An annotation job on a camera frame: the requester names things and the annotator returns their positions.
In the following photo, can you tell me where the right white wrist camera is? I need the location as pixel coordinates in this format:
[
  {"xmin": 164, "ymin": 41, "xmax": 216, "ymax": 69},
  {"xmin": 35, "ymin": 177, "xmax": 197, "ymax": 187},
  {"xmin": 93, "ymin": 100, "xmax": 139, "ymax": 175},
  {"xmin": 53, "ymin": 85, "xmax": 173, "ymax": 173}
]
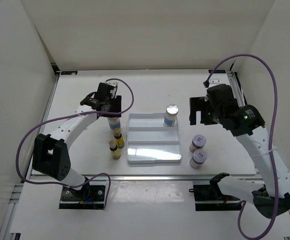
[{"xmin": 209, "ymin": 78, "xmax": 221, "ymax": 85}]

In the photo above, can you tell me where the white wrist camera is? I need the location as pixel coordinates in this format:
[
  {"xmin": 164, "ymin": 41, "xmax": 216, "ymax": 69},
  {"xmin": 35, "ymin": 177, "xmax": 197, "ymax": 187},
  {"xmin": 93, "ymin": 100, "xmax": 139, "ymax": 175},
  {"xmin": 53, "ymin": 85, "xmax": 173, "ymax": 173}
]
[
  {"xmin": 209, "ymin": 78, "xmax": 221, "ymax": 85},
  {"xmin": 106, "ymin": 80, "xmax": 118, "ymax": 98}
]

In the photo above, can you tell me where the aluminium front rail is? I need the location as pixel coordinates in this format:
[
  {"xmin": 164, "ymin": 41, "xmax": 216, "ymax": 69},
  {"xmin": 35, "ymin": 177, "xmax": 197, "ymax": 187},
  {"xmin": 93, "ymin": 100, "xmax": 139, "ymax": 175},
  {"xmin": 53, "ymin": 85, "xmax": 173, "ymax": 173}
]
[{"xmin": 12, "ymin": 173, "xmax": 263, "ymax": 193}]

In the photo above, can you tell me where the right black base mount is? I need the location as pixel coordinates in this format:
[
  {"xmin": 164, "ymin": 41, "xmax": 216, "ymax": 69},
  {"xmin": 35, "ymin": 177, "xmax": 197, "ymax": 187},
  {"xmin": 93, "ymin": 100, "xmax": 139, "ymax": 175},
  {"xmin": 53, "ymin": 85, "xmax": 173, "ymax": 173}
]
[{"xmin": 188, "ymin": 184, "xmax": 242, "ymax": 212}]

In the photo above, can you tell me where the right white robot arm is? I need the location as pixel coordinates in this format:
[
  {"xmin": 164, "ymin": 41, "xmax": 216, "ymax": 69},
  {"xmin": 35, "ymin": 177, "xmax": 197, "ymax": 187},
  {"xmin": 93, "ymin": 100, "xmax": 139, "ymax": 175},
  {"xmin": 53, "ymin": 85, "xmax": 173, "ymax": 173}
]
[{"xmin": 189, "ymin": 84, "xmax": 290, "ymax": 219}]

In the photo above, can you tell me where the blue label shaker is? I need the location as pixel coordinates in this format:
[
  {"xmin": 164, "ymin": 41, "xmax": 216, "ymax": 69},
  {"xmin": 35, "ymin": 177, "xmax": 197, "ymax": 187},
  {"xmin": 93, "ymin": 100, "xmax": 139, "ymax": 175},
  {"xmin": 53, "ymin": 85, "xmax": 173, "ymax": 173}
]
[
  {"xmin": 107, "ymin": 117, "xmax": 121, "ymax": 131},
  {"xmin": 164, "ymin": 104, "xmax": 179, "ymax": 127}
]

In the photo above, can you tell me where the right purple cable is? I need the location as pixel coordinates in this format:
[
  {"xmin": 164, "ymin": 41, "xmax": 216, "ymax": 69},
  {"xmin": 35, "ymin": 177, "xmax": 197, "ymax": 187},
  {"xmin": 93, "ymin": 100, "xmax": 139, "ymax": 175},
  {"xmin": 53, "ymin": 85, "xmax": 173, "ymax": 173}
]
[{"xmin": 203, "ymin": 52, "xmax": 278, "ymax": 238}]

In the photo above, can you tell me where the red cap jar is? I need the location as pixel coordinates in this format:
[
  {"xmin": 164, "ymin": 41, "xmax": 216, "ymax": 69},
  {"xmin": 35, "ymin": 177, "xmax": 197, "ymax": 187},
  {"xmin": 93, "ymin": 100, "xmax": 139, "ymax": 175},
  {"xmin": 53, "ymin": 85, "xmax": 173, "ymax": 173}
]
[
  {"xmin": 189, "ymin": 134, "xmax": 207, "ymax": 153},
  {"xmin": 189, "ymin": 149, "xmax": 207, "ymax": 169}
]

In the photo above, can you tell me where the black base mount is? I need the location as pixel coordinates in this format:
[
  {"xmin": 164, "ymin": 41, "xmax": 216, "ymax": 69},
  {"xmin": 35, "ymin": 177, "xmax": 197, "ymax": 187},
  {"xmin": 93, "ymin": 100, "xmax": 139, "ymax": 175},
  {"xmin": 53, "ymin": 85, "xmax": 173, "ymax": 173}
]
[
  {"xmin": 58, "ymin": 181, "xmax": 107, "ymax": 210},
  {"xmin": 188, "ymin": 184, "xmax": 242, "ymax": 212}
]

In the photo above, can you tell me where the yellow small bottle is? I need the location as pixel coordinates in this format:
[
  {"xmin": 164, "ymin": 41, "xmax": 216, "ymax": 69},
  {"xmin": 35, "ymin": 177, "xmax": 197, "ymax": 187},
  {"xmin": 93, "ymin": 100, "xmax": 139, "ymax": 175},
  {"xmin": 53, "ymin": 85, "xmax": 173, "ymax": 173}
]
[
  {"xmin": 109, "ymin": 140, "xmax": 121, "ymax": 159},
  {"xmin": 114, "ymin": 128, "xmax": 125, "ymax": 148}
]

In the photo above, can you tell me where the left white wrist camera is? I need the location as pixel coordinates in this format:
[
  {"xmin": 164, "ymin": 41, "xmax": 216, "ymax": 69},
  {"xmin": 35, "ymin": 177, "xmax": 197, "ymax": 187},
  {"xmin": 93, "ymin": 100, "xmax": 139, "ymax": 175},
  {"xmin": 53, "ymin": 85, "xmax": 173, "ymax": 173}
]
[{"xmin": 106, "ymin": 80, "xmax": 118, "ymax": 98}]

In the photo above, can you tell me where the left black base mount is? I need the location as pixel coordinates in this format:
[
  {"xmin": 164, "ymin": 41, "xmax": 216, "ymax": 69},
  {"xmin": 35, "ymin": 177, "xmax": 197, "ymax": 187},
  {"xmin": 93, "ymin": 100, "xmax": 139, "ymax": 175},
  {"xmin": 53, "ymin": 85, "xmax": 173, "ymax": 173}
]
[{"xmin": 58, "ymin": 181, "xmax": 107, "ymax": 210}]

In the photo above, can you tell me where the white divided tray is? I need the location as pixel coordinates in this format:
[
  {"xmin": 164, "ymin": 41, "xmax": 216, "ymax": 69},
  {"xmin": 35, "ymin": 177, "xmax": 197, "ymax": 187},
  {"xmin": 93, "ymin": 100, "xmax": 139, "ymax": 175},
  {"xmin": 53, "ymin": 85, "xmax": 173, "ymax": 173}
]
[{"xmin": 127, "ymin": 113, "xmax": 182, "ymax": 165}]

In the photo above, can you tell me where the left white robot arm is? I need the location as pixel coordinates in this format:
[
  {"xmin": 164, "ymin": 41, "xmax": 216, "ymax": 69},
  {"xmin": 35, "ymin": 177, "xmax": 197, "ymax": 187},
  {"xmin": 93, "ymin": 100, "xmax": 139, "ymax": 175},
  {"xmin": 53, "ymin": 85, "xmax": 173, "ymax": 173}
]
[{"xmin": 32, "ymin": 81, "xmax": 121, "ymax": 200}]

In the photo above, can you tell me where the lower yellow small bottle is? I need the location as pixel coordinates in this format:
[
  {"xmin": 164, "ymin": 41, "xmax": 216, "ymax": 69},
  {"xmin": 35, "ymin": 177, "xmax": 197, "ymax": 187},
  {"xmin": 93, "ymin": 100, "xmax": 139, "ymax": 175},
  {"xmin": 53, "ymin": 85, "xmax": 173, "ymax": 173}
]
[{"xmin": 109, "ymin": 140, "xmax": 121, "ymax": 159}]

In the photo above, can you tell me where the upper yellow small bottle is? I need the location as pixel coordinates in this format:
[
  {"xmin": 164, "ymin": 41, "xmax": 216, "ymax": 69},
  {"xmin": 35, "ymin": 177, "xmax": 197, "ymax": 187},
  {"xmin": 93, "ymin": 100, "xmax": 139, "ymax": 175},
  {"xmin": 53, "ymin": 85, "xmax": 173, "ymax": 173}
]
[{"xmin": 114, "ymin": 128, "xmax": 125, "ymax": 148}]

